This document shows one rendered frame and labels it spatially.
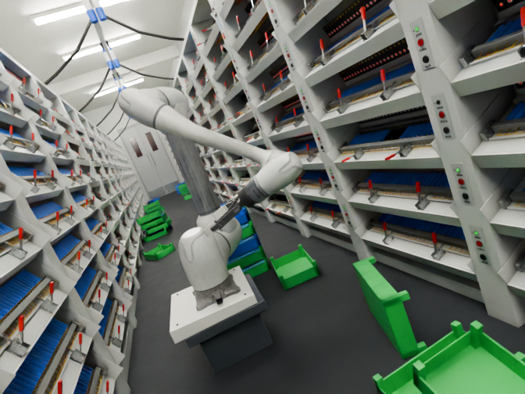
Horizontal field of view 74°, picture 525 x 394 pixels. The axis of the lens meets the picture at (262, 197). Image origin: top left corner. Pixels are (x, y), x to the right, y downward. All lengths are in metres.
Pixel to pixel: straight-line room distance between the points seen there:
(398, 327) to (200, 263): 0.70
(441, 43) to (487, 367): 0.77
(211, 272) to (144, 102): 0.66
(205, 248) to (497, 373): 0.93
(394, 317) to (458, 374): 0.22
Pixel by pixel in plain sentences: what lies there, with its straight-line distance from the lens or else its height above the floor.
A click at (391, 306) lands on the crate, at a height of 0.18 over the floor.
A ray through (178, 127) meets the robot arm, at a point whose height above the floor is 0.90.
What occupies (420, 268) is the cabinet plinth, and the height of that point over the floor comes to 0.05.
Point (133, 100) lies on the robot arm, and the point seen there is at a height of 1.04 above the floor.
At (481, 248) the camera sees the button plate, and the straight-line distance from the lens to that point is 1.17.
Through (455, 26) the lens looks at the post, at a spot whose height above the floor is 0.84.
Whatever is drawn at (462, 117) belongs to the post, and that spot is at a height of 0.62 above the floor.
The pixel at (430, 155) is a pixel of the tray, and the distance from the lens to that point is 1.14.
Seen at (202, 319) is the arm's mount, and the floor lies 0.24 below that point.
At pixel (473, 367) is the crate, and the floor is 0.09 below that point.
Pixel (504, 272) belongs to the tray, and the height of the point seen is 0.18.
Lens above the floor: 0.79
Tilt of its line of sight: 11 degrees down
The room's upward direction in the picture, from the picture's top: 22 degrees counter-clockwise
